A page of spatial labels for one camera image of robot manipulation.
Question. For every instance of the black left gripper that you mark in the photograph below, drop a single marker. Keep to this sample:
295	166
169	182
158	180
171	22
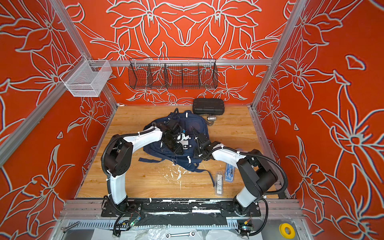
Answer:
179	147

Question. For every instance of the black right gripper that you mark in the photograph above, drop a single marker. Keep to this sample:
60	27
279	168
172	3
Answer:
195	152

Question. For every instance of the navy blue student backpack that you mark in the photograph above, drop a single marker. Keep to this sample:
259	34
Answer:
193	125

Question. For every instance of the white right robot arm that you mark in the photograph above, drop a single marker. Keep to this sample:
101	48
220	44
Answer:
261	175

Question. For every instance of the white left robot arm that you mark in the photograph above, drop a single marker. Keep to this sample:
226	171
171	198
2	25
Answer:
117	156

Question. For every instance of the blue stationery set pack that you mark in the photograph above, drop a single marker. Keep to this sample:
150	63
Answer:
229	173

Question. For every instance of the small metal cylinder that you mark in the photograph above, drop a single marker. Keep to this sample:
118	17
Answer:
211	118

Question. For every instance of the clear pencil case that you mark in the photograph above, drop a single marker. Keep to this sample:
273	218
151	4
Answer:
219	183

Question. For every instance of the black plastic tool case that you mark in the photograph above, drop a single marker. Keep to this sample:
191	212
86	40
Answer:
204	106

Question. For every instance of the silver combination wrench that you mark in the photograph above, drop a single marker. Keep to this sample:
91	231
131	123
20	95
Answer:
188	234

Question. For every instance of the yellow tape roll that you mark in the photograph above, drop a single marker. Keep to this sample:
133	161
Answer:
287	231

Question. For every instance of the black wire wall basket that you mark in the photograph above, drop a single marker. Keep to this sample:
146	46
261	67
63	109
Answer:
173	74

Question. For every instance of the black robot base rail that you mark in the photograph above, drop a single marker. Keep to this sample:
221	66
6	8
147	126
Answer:
220	207

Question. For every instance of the white wire wall basket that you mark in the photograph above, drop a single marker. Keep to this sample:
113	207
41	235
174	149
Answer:
83	79

